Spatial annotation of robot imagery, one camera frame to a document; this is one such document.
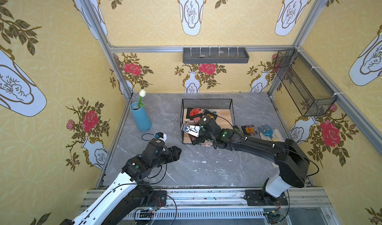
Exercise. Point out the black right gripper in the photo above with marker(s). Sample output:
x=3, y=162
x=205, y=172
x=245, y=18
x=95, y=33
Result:
x=201, y=129

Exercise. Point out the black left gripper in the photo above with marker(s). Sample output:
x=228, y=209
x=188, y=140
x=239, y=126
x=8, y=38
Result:
x=175, y=153

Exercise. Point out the orange label tea bag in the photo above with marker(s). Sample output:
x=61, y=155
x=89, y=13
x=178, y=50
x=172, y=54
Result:
x=249, y=130

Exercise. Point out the green label tea bag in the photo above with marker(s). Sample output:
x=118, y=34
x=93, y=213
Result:
x=236, y=128

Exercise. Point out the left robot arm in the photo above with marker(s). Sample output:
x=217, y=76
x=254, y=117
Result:
x=129, y=190

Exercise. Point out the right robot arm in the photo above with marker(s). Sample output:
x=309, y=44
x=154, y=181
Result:
x=292, y=162

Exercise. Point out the red label tea bag upper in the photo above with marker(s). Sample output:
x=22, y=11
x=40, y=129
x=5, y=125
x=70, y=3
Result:
x=194, y=113

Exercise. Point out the blue vase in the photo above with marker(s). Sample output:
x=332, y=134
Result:
x=140, y=117

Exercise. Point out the blue garden hand rake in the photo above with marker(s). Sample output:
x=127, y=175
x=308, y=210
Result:
x=266, y=131

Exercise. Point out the white tulip flower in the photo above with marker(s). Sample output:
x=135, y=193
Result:
x=142, y=94

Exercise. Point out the black wire mesh shelf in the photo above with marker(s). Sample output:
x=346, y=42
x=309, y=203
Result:
x=218, y=109

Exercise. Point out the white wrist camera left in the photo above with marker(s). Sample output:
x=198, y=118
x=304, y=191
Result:
x=161, y=136

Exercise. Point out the grey wall rack tray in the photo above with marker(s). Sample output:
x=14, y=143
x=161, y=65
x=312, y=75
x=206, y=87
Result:
x=215, y=55

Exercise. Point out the black wire wall basket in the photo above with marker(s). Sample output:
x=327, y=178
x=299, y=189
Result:
x=309, y=92

